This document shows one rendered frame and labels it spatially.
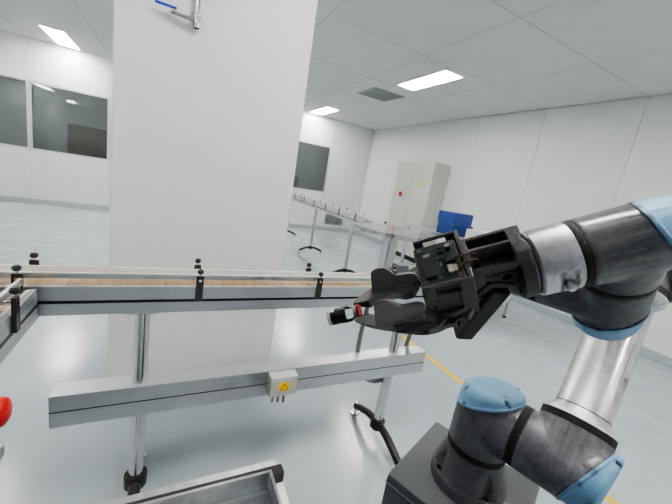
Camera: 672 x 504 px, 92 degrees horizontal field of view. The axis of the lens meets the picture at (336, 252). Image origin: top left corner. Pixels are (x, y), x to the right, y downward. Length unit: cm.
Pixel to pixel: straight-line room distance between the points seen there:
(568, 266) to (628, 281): 7
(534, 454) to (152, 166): 169
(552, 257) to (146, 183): 165
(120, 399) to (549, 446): 128
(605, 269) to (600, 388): 39
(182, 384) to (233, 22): 158
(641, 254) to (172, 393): 138
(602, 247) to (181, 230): 167
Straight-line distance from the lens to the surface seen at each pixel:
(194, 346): 205
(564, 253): 40
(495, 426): 75
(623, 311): 50
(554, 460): 74
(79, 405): 148
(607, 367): 79
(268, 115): 184
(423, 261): 38
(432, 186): 688
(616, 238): 42
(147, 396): 146
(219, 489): 61
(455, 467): 82
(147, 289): 124
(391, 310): 40
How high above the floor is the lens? 137
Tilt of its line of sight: 12 degrees down
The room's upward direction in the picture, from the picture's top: 10 degrees clockwise
